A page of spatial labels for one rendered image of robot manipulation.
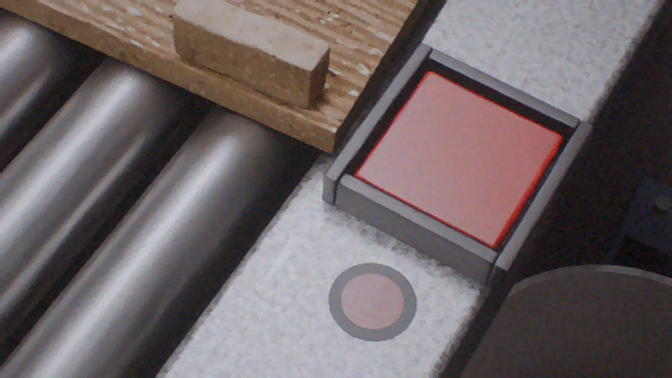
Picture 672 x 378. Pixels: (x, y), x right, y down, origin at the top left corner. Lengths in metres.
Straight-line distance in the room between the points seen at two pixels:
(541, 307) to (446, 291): 0.70
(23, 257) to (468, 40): 0.20
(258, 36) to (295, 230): 0.07
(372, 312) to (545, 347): 0.78
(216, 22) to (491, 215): 0.12
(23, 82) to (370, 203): 0.15
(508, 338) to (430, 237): 0.72
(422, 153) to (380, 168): 0.02
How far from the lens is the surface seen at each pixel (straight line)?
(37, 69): 0.53
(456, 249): 0.47
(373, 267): 0.48
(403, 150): 0.49
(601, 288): 1.17
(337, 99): 0.49
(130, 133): 0.51
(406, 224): 0.47
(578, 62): 0.55
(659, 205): 1.63
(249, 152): 0.50
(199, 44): 0.49
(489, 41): 0.55
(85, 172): 0.50
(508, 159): 0.49
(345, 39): 0.51
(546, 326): 1.21
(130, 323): 0.46
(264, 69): 0.48
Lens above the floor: 1.33
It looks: 56 degrees down
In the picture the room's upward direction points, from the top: 7 degrees clockwise
